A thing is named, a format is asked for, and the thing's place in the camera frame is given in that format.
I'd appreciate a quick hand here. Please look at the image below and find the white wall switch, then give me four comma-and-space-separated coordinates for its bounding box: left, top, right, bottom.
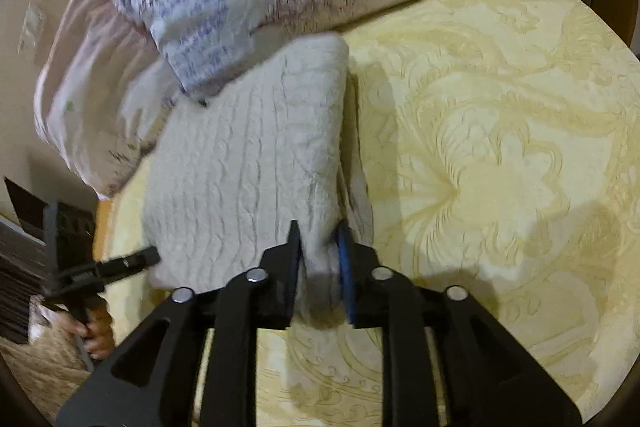
17, 3, 47, 54

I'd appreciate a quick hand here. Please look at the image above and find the yellow patterned bedspread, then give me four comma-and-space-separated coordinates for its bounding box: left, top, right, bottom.
92, 0, 640, 427

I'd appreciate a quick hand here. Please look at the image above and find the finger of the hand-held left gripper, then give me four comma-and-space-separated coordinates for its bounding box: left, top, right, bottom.
95, 246, 162, 284

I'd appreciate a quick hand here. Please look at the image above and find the person's left hand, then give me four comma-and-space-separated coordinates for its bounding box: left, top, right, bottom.
69, 303, 116, 361

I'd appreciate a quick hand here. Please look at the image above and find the cream cable-knit sweater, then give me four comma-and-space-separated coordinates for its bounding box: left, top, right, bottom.
142, 34, 375, 329

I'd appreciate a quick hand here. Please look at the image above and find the pink floral pillow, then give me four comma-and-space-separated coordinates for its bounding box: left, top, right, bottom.
33, 0, 183, 202

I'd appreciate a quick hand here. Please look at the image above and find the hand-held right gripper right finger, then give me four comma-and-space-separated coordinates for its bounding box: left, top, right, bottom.
335, 222, 583, 427

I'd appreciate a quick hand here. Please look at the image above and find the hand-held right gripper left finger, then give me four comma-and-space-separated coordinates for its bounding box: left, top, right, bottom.
55, 219, 303, 427

